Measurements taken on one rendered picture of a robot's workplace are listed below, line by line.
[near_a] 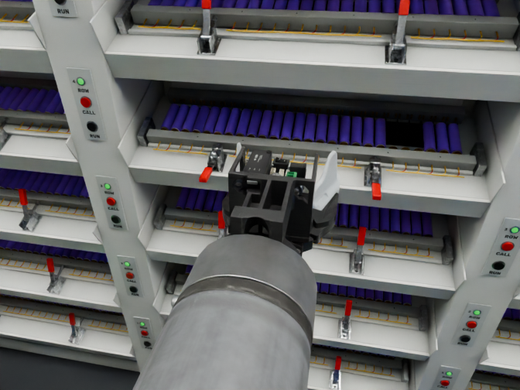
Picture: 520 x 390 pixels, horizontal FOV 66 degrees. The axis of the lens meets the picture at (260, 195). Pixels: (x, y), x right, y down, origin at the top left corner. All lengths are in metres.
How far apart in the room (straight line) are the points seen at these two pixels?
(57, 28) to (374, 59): 0.46
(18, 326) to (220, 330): 1.18
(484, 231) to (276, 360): 0.58
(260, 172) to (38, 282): 0.90
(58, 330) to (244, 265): 1.08
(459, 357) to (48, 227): 0.91
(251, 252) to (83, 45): 0.51
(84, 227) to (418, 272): 0.69
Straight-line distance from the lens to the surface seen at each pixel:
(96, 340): 1.24
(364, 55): 0.60
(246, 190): 0.33
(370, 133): 0.72
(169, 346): 0.22
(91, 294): 1.08
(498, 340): 1.02
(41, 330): 1.32
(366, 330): 0.95
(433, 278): 0.82
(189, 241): 0.84
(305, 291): 0.25
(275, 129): 0.72
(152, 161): 0.74
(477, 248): 0.76
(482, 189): 0.72
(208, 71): 0.62
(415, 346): 0.97
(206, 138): 0.72
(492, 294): 0.85
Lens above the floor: 1.08
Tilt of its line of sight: 34 degrees down
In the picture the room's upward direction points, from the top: straight up
